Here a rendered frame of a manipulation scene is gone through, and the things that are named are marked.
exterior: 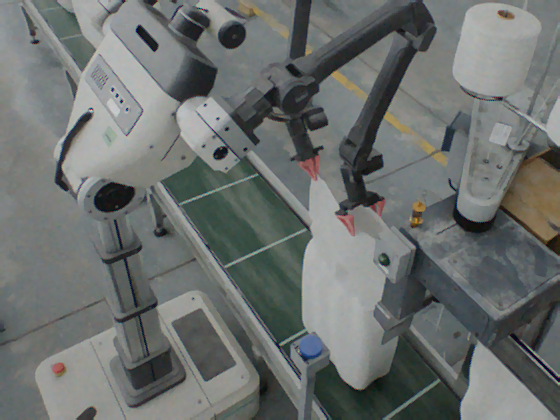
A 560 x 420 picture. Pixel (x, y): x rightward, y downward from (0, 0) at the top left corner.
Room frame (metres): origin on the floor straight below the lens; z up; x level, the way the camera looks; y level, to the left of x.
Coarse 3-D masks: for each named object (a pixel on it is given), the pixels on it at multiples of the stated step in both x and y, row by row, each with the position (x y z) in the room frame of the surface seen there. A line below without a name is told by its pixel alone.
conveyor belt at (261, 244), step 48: (192, 192) 1.86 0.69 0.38; (240, 192) 1.90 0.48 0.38; (240, 240) 1.61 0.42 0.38; (288, 240) 1.64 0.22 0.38; (240, 288) 1.37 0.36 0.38; (288, 288) 1.40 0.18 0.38; (288, 336) 1.19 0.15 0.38; (336, 384) 1.03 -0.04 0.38; (384, 384) 1.05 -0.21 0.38; (432, 384) 1.07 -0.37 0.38
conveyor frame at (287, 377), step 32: (256, 160) 2.10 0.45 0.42; (160, 192) 1.85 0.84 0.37; (288, 192) 1.90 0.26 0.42; (192, 224) 1.67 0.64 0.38; (224, 288) 1.41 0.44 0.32; (256, 320) 1.21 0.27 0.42; (416, 352) 1.20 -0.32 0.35; (288, 384) 1.05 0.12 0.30; (448, 384) 1.09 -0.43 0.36; (320, 416) 0.89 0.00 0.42
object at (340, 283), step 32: (320, 192) 1.33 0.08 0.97; (320, 224) 1.31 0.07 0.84; (384, 224) 1.17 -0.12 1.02; (320, 256) 1.20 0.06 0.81; (352, 256) 1.14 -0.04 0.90; (320, 288) 1.16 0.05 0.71; (352, 288) 1.09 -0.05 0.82; (320, 320) 1.13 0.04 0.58; (352, 320) 1.04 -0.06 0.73; (352, 352) 1.02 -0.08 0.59; (384, 352) 1.02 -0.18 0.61; (352, 384) 1.00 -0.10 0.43
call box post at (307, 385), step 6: (312, 378) 0.85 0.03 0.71; (306, 384) 0.84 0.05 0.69; (312, 384) 0.85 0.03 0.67; (300, 390) 0.86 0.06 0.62; (306, 390) 0.84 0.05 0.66; (312, 390) 0.85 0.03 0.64; (300, 396) 0.86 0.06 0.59; (306, 396) 0.84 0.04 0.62; (312, 396) 0.86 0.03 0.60; (300, 402) 0.86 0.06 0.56; (306, 402) 0.84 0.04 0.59; (300, 408) 0.85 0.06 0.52; (306, 408) 0.84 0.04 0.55; (300, 414) 0.85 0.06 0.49; (306, 414) 0.84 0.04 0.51
